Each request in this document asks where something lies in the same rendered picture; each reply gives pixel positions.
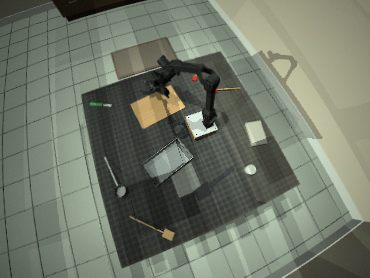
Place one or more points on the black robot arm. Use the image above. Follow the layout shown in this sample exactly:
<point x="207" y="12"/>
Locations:
<point x="210" y="84"/>

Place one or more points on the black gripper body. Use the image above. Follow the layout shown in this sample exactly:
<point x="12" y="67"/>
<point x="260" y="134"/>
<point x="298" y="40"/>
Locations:
<point x="163" y="89"/>

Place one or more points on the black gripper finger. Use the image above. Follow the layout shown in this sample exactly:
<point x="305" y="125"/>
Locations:
<point x="155" y="83"/>
<point x="156" y="90"/>

